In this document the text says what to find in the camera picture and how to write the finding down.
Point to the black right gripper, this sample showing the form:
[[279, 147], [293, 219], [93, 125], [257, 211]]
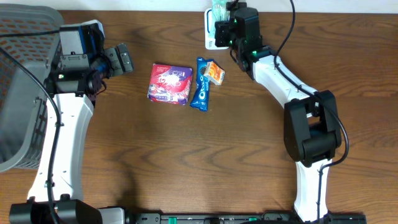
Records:
[[222, 34]]

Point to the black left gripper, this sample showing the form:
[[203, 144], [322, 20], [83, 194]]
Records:
[[109, 62]]

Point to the green wet wipes pack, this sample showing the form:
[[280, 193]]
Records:
[[219, 10]]

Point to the orange Kleenex tissue pack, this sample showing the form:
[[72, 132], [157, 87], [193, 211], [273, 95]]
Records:
[[214, 73]]

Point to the red purple pad package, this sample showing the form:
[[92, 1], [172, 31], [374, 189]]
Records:
[[170, 84]]

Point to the blue Oreo cookie pack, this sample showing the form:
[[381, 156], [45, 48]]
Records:
[[201, 96]]

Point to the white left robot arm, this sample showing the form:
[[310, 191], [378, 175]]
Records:
[[56, 195]]

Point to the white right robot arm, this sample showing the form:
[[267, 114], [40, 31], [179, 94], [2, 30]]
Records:
[[312, 129]]

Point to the white barcode scanner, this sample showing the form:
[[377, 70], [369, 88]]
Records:
[[210, 40]]

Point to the grey plastic basket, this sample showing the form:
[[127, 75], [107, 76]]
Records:
[[28, 37]]

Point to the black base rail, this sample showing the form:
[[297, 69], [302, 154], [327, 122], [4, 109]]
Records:
[[242, 218]]

